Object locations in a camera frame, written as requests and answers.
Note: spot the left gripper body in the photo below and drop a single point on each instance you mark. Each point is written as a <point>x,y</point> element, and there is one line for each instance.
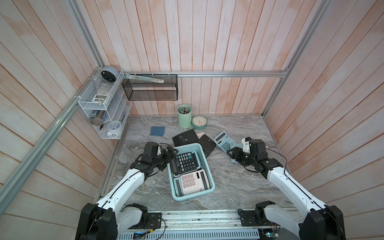
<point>163,158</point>

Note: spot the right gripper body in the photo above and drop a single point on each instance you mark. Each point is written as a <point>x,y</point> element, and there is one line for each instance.
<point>244,158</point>

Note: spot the mint green storage box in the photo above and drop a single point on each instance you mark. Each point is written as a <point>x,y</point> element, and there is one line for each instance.
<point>203,166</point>

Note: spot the black calculator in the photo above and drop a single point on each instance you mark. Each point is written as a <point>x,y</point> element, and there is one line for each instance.
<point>184,163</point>

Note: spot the black calculator face down large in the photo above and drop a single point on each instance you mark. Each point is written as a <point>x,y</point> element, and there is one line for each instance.
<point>186,138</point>

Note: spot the large teal calculator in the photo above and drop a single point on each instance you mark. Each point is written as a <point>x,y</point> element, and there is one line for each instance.
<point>225,142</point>

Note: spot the pink calculator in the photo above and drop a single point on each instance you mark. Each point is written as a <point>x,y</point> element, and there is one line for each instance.
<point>194,182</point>
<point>200,134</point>

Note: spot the black calculator face down small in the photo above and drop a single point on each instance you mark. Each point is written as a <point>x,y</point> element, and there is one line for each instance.
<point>207,144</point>

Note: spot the small teal calculator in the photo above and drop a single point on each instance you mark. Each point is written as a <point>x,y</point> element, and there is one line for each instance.
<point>178,188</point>

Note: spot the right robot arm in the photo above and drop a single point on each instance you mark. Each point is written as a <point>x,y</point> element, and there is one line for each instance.
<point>315,221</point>

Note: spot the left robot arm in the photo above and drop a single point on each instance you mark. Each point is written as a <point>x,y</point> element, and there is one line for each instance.
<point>106,220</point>

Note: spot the pink calculator back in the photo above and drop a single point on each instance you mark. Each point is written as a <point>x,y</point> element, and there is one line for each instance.
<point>200,134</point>

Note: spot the green pen cup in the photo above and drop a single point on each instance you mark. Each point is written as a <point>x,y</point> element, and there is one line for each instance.
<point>184,116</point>

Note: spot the white mug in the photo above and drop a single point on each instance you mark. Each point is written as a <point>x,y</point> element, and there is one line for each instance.
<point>113,128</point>

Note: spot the ruler on basket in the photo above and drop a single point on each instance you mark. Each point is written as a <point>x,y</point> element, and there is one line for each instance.
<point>142,78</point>

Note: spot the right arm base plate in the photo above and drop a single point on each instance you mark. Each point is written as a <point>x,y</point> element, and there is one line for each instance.
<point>254,218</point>

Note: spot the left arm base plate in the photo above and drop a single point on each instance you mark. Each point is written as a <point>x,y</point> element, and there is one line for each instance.
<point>151,221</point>

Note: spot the black wire basket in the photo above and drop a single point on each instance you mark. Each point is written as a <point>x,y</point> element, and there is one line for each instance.
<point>147,91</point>

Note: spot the white wire shelf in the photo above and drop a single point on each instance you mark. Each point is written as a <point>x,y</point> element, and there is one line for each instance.
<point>102,102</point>

